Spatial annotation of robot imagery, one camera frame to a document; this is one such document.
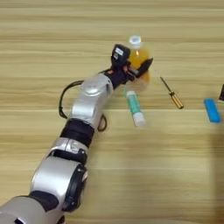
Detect red handled scissors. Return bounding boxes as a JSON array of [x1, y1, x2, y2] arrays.
[[96, 113, 109, 133]]

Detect green white glue stick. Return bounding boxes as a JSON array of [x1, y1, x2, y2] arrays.
[[123, 89, 147, 128]]

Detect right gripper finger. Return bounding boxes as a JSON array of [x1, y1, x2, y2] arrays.
[[218, 83, 224, 102]]

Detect yellow handled screwdriver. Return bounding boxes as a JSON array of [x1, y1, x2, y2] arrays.
[[159, 75, 186, 110]]

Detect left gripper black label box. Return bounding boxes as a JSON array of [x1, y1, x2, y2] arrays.
[[110, 43, 132, 69]]

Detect blue plastic bar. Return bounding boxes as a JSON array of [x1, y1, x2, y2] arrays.
[[203, 97, 222, 124]]

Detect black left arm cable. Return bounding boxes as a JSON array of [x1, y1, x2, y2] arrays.
[[58, 80, 87, 121]]

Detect orange juice bottle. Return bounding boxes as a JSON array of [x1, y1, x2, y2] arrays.
[[125, 34, 155, 90]]

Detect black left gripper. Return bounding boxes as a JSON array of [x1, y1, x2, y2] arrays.
[[102, 57, 154, 89]]

